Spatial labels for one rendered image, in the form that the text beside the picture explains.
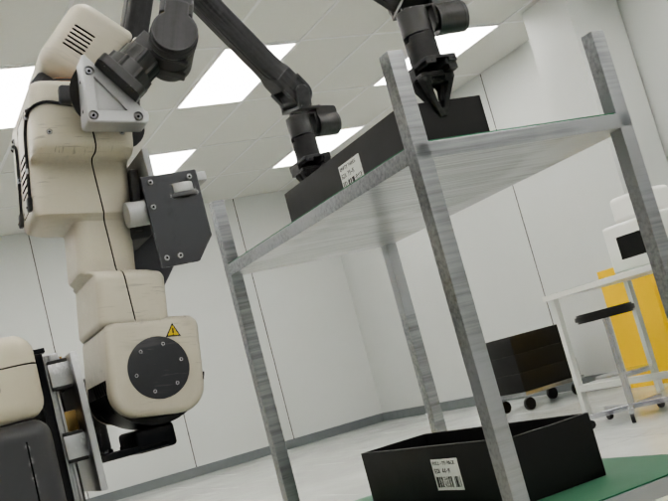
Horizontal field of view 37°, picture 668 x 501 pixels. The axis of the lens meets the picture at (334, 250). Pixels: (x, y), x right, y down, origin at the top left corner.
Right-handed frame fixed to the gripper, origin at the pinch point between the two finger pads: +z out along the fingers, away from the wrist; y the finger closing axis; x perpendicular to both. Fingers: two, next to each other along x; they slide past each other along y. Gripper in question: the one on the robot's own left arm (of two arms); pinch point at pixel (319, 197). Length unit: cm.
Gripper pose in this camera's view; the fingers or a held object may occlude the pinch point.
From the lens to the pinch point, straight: 229.8
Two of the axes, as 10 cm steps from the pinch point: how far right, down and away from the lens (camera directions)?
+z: 2.7, 9.6, -1.1
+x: -8.8, 1.9, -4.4
